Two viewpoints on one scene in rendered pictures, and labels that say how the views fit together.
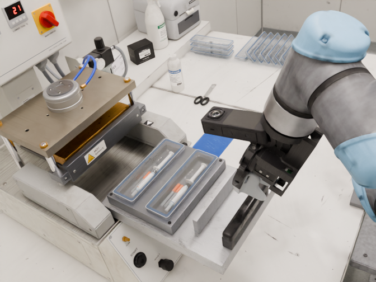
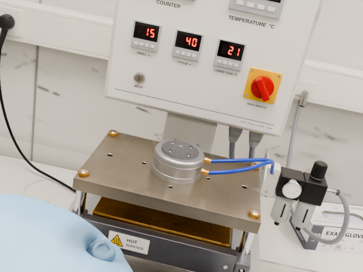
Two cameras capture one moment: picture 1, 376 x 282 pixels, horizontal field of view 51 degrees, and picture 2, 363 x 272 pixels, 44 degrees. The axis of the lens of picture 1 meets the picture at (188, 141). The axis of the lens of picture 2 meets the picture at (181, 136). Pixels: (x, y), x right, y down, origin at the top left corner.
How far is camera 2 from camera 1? 47 cm
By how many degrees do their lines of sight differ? 47
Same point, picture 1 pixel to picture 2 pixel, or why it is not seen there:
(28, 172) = (90, 199)
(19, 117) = (132, 143)
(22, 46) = (213, 92)
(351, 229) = not seen: outside the picture
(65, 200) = not seen: hidden behind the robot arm
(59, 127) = (122, 177)
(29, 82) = (200, 136)
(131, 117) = (213, 258)
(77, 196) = not seen: hidden behind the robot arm
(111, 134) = (166, 247)
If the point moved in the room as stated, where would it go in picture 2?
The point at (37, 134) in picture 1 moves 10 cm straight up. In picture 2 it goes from (105, 163) to (113, 103)
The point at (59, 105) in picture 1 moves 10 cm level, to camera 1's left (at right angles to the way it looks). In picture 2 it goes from (155, 162) to (127, 133)
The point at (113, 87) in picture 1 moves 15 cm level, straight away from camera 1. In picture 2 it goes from (231, 205) to (290, 182)
